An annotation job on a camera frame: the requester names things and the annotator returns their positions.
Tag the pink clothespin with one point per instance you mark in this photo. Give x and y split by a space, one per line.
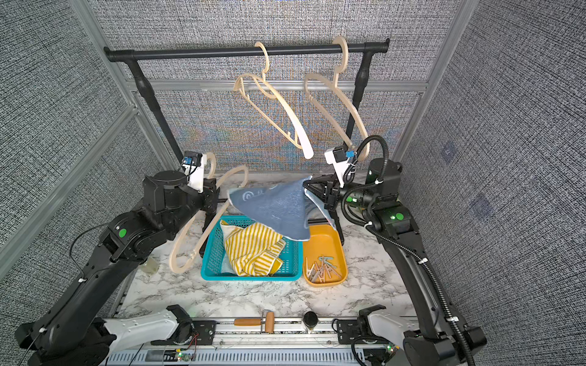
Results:
332 273

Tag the small glass bottle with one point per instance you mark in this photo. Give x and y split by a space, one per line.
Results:
150 266

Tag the black clothes rack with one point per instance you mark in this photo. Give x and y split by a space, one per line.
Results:
144 87

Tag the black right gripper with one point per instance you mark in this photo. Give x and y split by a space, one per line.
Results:
330 198

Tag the mint green clothespin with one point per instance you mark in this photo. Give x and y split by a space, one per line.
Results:
325 260

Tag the white clothespin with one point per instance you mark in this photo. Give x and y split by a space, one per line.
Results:
314 277
309 270

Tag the yellow plastic tray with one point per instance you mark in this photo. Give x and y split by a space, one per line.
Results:
325 241

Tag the small black lidded jar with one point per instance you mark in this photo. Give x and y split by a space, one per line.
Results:
309 321

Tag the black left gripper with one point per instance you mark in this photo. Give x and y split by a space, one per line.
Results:
209 194

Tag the dark blue hello towel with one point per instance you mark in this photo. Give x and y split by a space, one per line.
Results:
283 208

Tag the wooden handle roller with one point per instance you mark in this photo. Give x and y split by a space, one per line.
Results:
266 322

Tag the salmon clothespin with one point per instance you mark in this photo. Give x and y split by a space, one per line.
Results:
318 270

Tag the teal plastic basket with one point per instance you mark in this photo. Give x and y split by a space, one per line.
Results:
215 265

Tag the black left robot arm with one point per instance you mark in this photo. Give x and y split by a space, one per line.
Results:
71 332

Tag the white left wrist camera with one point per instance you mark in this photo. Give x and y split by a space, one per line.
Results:
193 164

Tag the white right arm base mount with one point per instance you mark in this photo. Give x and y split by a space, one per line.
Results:
378 321

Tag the yellow striped towel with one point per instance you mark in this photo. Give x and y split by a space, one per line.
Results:
253 251

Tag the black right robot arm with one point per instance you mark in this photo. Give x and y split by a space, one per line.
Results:
440 335

